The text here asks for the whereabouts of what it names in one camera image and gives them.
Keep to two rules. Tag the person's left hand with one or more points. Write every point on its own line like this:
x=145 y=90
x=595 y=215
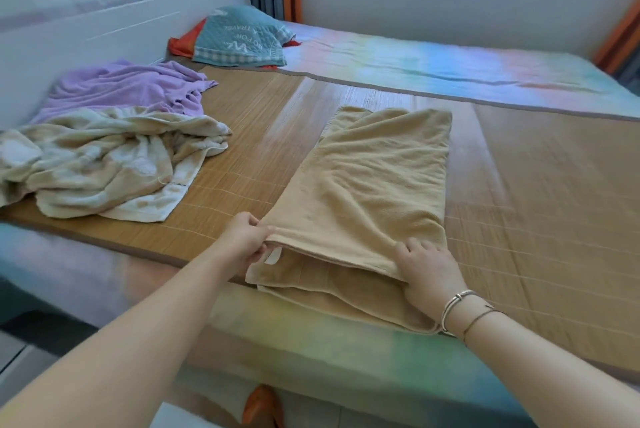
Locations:
x=240 y=247

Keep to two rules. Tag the person's right hand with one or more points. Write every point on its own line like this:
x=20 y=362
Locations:
x=432 y=282

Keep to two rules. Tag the plain tan towel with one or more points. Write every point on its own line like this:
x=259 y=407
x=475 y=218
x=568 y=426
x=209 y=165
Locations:
x=375 y=182

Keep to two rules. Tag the beige white patterned towel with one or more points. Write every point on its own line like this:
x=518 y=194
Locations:
x=100 y=167

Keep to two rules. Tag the purple towel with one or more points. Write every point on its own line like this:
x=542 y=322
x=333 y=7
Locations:
x=125 y=87

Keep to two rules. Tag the person's left forearm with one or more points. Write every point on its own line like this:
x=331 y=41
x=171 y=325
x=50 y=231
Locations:
x=110 y=357

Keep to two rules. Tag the person's right forearm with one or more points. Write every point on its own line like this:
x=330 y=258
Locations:
x=550 y=377

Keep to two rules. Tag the brown bamboo sleeping mat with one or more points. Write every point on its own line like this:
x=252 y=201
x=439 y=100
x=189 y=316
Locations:
x=525 y=217

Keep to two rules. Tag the orange slipper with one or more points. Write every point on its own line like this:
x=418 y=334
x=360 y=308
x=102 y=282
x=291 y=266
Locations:
x=262 y=407

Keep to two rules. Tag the teal quilted pillow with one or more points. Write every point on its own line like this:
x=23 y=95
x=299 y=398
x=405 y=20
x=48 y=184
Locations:
x=240 y=37

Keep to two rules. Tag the red cloth under pillow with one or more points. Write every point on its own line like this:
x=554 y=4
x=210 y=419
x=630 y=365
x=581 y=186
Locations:
x=180 y=45

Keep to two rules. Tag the pastel rainbow bed sheet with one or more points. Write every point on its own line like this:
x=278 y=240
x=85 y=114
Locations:
x=450 y=62

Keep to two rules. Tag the white glossy headboard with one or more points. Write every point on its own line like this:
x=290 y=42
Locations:
x=100 y=7

